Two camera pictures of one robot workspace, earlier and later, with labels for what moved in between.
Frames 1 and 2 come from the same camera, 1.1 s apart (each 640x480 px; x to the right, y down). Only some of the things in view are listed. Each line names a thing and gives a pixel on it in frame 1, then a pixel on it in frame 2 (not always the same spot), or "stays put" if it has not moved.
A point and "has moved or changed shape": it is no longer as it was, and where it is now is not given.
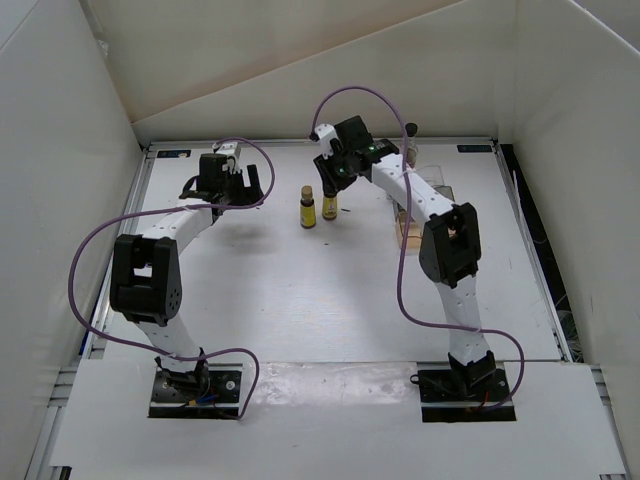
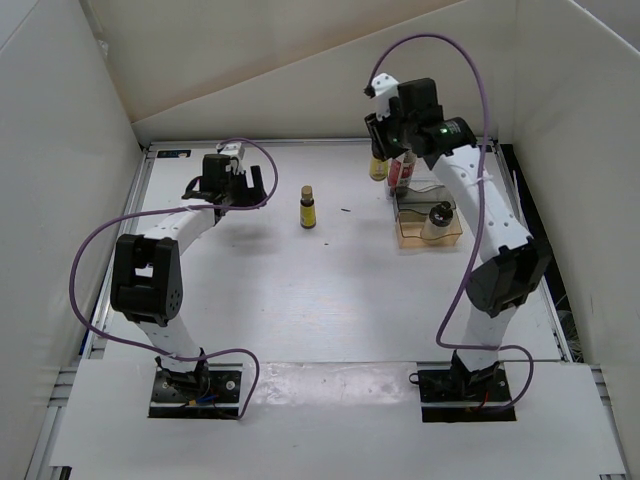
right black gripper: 331,184 -> 376,130
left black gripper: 250,195 stays put
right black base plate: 442,401 stays put
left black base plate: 171,400 stays put
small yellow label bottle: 329,208 has moved or changed shape
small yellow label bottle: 307,208 stays put
